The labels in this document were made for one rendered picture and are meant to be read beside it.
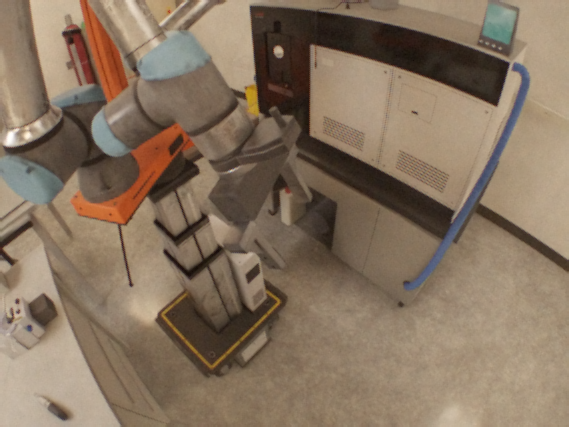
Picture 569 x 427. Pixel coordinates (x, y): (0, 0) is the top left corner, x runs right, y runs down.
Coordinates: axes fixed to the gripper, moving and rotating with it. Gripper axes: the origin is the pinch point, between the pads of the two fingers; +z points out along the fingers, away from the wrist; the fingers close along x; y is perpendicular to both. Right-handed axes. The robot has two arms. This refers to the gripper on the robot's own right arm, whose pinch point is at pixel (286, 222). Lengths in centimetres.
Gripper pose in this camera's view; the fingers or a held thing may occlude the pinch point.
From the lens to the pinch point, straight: 48.0
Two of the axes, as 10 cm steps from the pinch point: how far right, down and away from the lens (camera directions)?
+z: 4.5, 6.4, 6.2
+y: -8.2, 0.3, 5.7
